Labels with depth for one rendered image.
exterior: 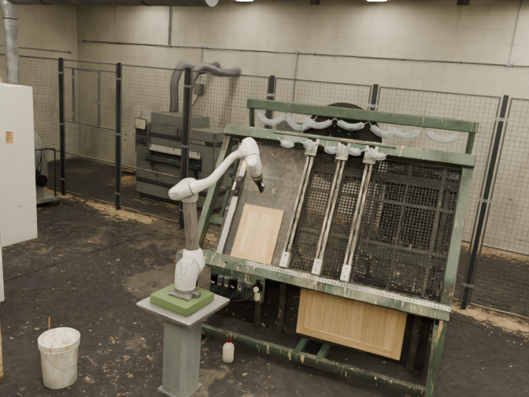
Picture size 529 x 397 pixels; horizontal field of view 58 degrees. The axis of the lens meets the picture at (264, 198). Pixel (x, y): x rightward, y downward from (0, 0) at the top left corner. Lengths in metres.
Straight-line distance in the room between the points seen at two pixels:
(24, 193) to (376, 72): 5.82
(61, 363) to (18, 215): 3.42
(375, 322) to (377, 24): 5.77
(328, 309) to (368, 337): 0.40
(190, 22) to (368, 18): 3.81
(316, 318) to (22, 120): 4.56
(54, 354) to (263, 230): 1.89
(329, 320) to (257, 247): 0.88
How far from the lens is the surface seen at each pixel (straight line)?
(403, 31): 8.66
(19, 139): 6.97
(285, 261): 4.02
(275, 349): 4.34
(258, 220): 4.23
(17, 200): 7.10
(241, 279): 4.15
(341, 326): 4.30
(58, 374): 4.15
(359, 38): 8.87
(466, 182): 4.12
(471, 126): 4.61
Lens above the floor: 2.42
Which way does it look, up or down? 14 degrees down
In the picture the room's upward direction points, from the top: 5 degrees clockwise
